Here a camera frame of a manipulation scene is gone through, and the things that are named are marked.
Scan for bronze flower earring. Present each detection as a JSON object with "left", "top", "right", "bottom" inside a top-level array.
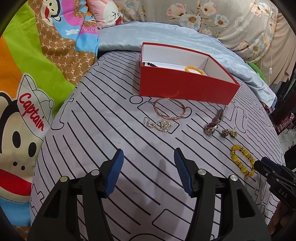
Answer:
[
  {"left": 229, "top": 130, "right": 238, "bottom": 138},
  {"left": 221, "top": 129, "right": 229, "bottom": 138}
]

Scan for grey floral pillow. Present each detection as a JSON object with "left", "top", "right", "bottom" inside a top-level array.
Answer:
[{"left": 115, "top": 0, "right": 278, "bottom": 63}]

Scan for beige curtain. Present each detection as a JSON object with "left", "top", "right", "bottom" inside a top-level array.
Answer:
[{"left": 255, "top": 13, "right": 295, "bottom": 86}]

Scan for colourful monkey cartoon blanket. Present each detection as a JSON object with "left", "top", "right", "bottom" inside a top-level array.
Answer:
[{"left": 1, "top": 1, "right": 99, "bottom": 226}]

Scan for person's right hand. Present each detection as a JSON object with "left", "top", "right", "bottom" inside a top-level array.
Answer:
[{"left": 267, "top": 201, "right": 295, "bottom": 240}]

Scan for yellow crystal bracelet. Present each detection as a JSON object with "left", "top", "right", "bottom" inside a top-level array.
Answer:
[{"left": 229, "top": 144, "right": 256, "bottom": 178}]

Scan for pink cartoon pillow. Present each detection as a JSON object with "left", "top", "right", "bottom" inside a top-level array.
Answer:
[{"left": 86, "top": 0, "right": 122, "bottom": 29}]

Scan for white cord with switch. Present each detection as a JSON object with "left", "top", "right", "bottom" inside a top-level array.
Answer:
[{"left": 265, "top": 14, "right": 278, "bottom": 86}]

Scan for orange bead bracelet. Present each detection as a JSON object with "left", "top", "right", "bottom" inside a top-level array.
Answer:
[{"left": 184, "top": 66, "right": 206, "bottom": 76}]

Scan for silver wristwatch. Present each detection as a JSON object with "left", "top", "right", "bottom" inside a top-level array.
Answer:
[{"left": 204, "top": 109, "right": 224, "bottom": 136}]

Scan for light blue quilt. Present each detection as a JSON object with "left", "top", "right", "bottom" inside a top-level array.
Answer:
[{"left": 98, "top": 21, "right": 277, "bottom": 107}]

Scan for silver dangle earrings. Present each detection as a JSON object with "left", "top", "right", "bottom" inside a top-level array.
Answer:
[{"left": 144, "top": 117, "right": 173, "bottom": 133}]

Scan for green plastic object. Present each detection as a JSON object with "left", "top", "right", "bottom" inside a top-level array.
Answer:
[{"left": 247, "top": 62, "right": 267, "bottom": 83}]

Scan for grey striped bed sheet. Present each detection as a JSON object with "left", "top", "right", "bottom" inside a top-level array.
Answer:
[{"left": 30, "top": 51, "right": 284, "bottom": 240}]

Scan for red cardboard box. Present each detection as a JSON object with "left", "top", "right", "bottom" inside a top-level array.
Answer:
[{"left": 139, "top": 43, "right": 240, "bottom": 105}]

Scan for rose gold bangle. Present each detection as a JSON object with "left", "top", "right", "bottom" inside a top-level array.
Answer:
[{"left": 153, "top": 98, "right": 187, "bottom": 121}]

